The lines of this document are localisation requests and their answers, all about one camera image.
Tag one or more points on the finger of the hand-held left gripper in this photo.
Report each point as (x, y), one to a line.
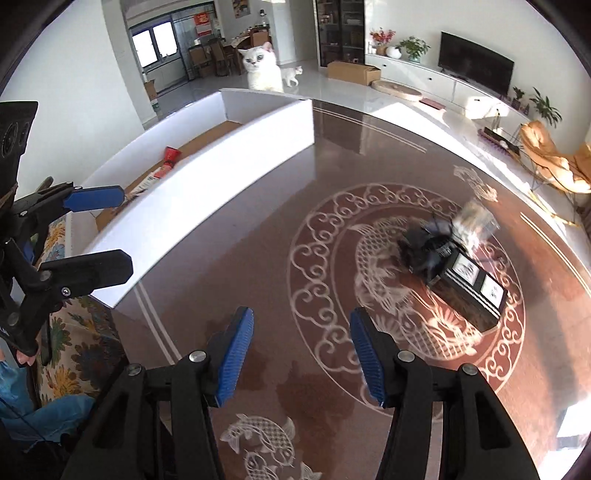
(94, 198)
(92, 268)

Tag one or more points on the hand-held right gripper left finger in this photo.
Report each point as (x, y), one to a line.
(235, 355)

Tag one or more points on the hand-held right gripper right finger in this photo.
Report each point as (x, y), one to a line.
(367, 355)

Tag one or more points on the red packet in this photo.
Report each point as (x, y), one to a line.
(171, 156)

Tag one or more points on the white cardboard box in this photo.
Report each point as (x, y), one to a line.
(207, 198)

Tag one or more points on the black carton with white labels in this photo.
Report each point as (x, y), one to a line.
(466, 295)

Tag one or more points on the person's left hand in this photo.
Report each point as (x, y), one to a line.
(25, 361)

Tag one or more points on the floral seat cushion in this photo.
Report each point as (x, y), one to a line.
(78, 350)

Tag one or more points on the small open cardboard box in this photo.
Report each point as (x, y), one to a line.
(150, 91)

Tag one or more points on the person's blue trousers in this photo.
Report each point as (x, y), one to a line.
(46, 415)

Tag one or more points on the window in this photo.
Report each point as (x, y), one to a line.
(154, 44)

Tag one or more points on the red paper on glass door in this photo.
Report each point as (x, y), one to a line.
(203, 24)

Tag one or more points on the small white cat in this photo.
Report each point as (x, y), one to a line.
(291, 76)

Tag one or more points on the round beige floor mat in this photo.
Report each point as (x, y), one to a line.
(397, 88)

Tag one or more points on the orange lounge chair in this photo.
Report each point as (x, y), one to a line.
(554, 159)

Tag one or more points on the brown cardboard box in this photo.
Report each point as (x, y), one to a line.
(353, 73)

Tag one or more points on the white television cabinet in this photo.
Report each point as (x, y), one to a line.
(434, 78)

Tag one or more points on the tall dark display cabinet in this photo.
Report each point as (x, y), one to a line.
(339, 32)

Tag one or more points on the small potted plant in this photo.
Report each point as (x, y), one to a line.
(518, 96)

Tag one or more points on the large leafy potted plant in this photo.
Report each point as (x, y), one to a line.
(545, 108)

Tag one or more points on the round white vase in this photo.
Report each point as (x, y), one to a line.
(393, 52)

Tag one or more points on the black television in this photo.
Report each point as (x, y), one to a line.
(475, 64)

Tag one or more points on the bushy green potted plant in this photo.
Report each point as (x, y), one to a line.
(414, 48)

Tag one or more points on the vase with red flowers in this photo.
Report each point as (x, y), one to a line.
(381, 40)

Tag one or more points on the framed wall painting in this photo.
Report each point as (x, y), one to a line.
(241, 7)

